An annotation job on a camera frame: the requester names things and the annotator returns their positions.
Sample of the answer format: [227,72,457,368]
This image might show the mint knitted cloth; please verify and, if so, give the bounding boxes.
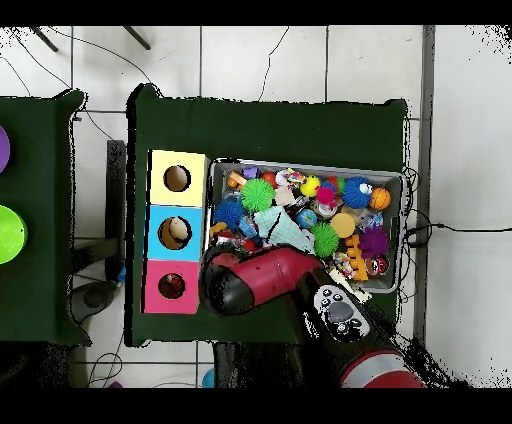
[252,205,315,254]

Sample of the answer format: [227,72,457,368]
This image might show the cream knitted cloth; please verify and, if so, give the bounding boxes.
[327,268,373,304]

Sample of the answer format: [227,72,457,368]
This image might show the clear mesh toy bin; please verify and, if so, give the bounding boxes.
[202,156,404,294]

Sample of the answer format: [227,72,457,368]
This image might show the wooden three-hole box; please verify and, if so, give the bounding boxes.
[141,149,211,315]

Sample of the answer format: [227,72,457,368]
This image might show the green spiky rubber ball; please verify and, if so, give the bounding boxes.
[240,177,276,213]

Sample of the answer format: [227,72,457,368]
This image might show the blue spiky rubber ball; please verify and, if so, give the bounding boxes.
[212,198,245,230]

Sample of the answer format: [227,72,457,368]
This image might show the pink spiky rubber ball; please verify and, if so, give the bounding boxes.
[315,186,338,208]

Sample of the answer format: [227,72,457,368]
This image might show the small green spiky ball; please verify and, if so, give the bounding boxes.
[309,221,340,258]

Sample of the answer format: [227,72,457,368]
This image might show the dark green tablecloth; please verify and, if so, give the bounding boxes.
[123,83,409,348]
[0,89,91,347]

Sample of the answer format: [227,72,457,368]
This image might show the orange toy burger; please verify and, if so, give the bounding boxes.
[329,212,356,240]

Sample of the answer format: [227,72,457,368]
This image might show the blue googly-eyed spiky ball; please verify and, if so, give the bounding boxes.
[340,176,374,210]

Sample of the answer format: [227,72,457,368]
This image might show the purple spiky rubber ball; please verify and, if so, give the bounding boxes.
[358,226,390,260]

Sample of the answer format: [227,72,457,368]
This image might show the orange basketball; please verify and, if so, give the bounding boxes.
[368,186,393,212]

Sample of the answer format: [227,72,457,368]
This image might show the black upright panel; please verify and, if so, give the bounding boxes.
[104,139,128,277]

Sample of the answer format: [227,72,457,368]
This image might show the black tripod leg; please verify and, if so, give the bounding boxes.
[122,25,152,51]
[29,25,59,53]

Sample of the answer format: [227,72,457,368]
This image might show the lime green bowl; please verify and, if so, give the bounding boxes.
[0,204,29,265]

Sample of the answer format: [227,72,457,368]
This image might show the purple bowl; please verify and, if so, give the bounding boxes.
[0,124,12,175]

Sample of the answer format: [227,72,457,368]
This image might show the black power cable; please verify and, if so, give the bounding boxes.
[403,222,512,246]

